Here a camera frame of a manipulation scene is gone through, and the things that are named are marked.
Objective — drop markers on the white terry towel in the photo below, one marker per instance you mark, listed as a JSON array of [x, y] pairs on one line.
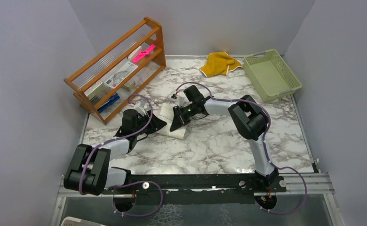
[[166, 114]]

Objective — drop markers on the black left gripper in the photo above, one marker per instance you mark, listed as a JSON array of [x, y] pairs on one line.
[[155, 124]]

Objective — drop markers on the green stapler box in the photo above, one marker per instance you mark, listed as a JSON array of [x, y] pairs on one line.
[[95, 89]]

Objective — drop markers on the yellow towel white trim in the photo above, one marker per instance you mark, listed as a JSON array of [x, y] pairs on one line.
[[219, 63]]

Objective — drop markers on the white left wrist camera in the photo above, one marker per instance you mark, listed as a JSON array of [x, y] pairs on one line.
[[139, 107]]

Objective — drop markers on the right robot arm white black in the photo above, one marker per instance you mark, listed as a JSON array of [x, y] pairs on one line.
[[250, 119]]

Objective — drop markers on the white bin corner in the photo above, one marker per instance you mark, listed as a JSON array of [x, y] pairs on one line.
[[71, 221]]

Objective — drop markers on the blue pen pack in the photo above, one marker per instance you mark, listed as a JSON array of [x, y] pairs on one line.
[[109, 102]]

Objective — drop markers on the ruler set clear package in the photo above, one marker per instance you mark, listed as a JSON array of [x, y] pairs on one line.
[[119, 73]]

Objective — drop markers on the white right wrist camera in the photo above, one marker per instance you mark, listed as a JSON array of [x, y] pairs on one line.
[[177, 100]]

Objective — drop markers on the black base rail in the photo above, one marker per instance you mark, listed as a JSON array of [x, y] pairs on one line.
[[196, 188]]

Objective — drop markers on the light green plastic basket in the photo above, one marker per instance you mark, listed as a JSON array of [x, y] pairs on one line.
[[270, 75]]

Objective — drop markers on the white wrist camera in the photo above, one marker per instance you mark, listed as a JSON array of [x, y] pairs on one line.
[[177, 100], [139, 107]]

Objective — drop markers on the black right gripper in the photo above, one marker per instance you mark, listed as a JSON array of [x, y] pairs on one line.
[[178, 121]]

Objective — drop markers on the small green staples box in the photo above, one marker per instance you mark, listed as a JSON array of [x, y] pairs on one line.
[[129, 86]]

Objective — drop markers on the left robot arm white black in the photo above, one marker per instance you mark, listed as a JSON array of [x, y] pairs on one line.
[[89, 171]]

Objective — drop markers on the wooden shelf rack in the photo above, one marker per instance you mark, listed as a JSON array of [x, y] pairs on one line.
[[144, 34]]

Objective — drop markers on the pink plastic tool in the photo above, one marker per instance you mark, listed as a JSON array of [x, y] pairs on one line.
[[138, 54]]

